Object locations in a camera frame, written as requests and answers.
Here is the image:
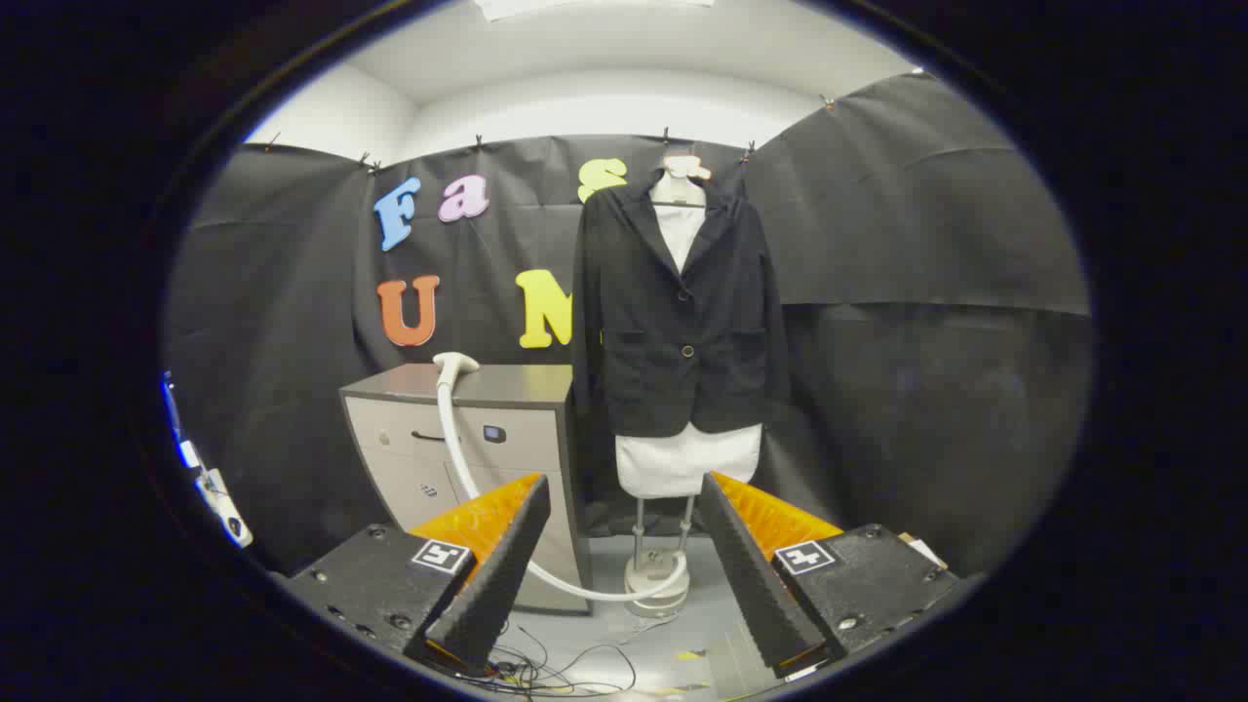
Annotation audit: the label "grey drawer cabinet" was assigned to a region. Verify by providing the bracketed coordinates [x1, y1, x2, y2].
[339, 364, 593, 617]

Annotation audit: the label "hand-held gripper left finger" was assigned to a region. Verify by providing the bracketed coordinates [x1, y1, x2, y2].
[283, 473, 552, 674]

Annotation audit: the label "white garment steamer with hose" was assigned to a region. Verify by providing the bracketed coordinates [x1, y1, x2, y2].
[432, 351, 691, 604]

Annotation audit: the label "black backdrop cloth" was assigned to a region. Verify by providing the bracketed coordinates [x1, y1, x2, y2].
[161, 70, 1095, 576]

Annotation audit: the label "white garment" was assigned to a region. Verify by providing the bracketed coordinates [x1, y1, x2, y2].
[614, 203, 764, 501]

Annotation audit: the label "black floor cables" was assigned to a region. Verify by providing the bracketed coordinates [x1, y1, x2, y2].
[458, 624, 640, 698]

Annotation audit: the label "white and blue device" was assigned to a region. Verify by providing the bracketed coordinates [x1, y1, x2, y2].
[161, 370, 254, 549]

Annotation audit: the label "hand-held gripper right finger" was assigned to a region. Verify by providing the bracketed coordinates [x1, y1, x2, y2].
[699, 471, 966, 681]

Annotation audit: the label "white mannequin stand base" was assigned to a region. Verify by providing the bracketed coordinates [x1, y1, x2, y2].
[622, 495, 697, 620]

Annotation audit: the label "black blazer jacket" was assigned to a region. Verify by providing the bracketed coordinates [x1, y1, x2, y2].
[570, 175, 791, 440]

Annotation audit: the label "cream mannequin torso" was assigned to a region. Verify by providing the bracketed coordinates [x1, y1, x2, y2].
[648, 156, 708, 209]

